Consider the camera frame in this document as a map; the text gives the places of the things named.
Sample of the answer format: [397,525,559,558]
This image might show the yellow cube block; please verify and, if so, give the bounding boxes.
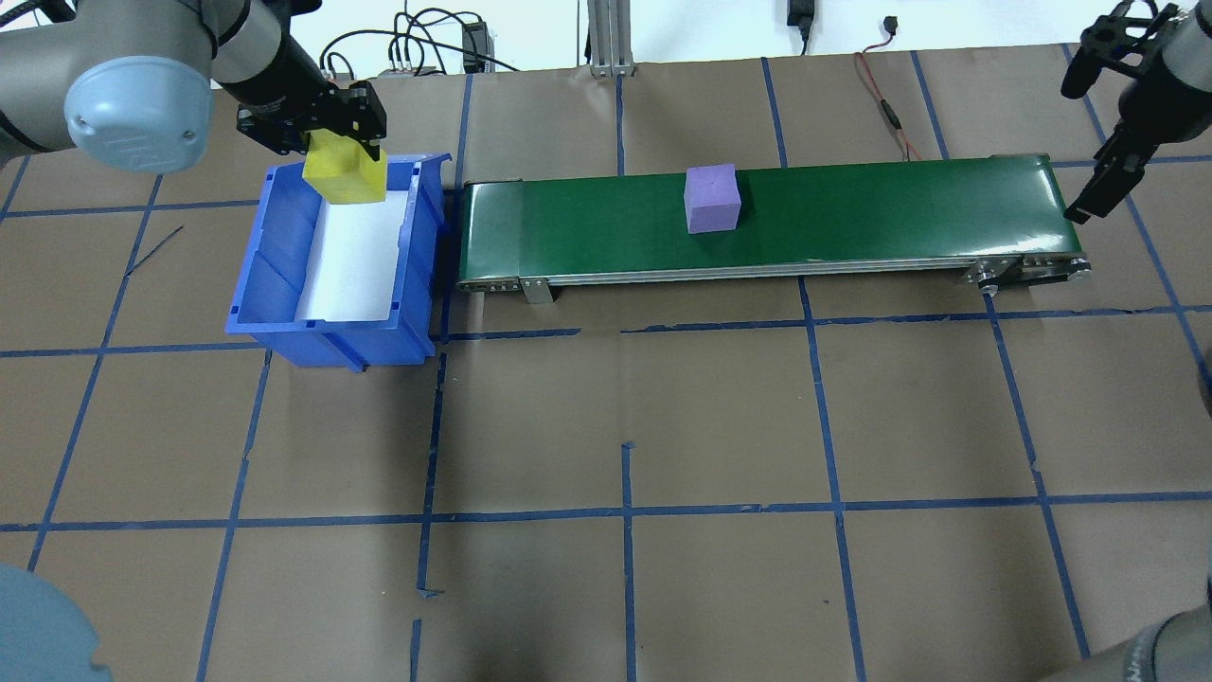
[301,130,387,206]

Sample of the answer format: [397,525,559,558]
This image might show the purple cube block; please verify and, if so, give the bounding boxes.
[684,163,741,235]

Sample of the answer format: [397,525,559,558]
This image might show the white paper sheet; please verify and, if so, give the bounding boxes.
[298,189,413,323]

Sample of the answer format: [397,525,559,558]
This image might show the blue plastic storage bin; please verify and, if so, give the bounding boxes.
[224,153,454,372]

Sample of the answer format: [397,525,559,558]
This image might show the green conveyor belt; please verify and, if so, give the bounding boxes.
[457,156,1093,306]

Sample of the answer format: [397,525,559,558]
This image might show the black cables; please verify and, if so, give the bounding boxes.
[322,8,520,77]

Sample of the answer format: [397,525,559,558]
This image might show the thin red wire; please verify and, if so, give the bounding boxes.
[855,38,921,162]

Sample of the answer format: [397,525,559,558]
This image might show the aluminium profile post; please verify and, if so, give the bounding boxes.
[587,0,637,77]

